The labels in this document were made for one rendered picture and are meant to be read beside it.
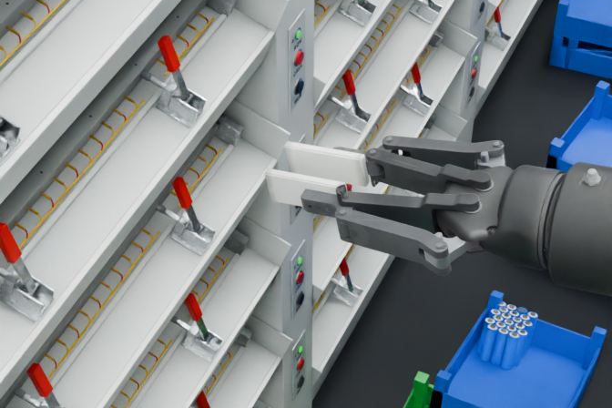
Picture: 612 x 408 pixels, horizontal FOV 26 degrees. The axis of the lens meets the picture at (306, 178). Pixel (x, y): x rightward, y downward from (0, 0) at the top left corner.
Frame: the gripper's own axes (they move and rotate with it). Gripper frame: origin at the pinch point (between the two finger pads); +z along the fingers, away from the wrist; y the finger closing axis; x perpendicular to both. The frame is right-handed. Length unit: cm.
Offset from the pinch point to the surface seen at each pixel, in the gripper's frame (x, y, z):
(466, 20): -56, 100, 32
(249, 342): -62, 29, 37
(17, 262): -3.2, -13.0, 22.2
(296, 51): -14.8, 34.2, 22.0
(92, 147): -5.7, 4.4, 27.0
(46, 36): 11.9, -1.8, 21.4
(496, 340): -95, 67, 18
